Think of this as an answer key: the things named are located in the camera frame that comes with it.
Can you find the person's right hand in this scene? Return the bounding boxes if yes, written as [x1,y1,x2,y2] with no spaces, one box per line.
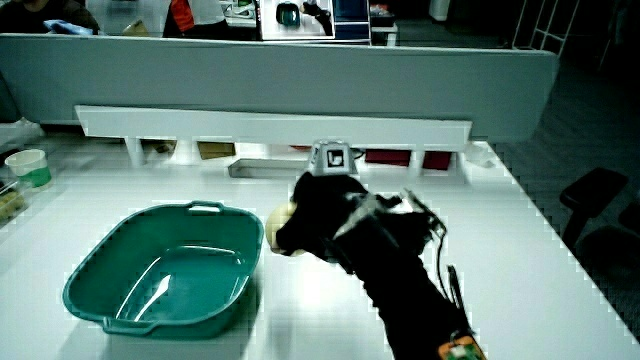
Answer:
[274,139,442,275]

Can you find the yellow-green pear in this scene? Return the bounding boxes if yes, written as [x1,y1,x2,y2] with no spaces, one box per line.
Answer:
[264,201,306,258]

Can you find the grey desk partition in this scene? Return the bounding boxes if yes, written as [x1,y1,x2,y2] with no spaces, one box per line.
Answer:
[0,33,559,143]

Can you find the white desk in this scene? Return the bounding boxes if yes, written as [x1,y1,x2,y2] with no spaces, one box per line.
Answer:
[0,132,640,360]

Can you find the grey metal tray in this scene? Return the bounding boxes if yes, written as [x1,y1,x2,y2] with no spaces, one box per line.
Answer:
[228,158,312,180]

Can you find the white desktop shelf riser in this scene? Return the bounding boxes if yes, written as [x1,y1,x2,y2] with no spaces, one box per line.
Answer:
[74,104,473,169]

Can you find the green plastic basin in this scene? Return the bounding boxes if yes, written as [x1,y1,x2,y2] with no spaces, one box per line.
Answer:
[62,200,265,340]

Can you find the orange sensor module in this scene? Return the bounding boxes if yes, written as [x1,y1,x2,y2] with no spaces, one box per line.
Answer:
[438,335,488,360]

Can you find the blue cabinet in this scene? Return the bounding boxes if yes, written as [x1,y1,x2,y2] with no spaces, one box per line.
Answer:
[333,0,373,42]

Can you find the computer monitor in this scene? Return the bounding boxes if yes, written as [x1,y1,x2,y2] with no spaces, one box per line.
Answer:
[256,0,337,42]

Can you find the black office chair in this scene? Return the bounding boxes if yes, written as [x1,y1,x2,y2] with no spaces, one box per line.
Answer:
[559,166,640,321]

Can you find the white metal rack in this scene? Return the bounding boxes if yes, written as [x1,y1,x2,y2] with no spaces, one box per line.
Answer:
[511,0,582,57]

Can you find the white and green cup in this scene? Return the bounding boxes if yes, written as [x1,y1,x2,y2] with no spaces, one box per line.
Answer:
[4,148,53,190]

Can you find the clear plastic food container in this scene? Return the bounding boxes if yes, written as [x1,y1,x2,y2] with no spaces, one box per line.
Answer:
[0,178,32,224]

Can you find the blue cloth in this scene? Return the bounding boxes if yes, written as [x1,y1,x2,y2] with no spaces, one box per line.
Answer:
[43,19,95,36]

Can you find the white plastic bag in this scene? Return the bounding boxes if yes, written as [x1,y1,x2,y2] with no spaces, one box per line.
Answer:
[0,117,46,152]

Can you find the black glove cable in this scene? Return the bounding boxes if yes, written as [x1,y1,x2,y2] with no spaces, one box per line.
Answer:
[402,187,472,331]

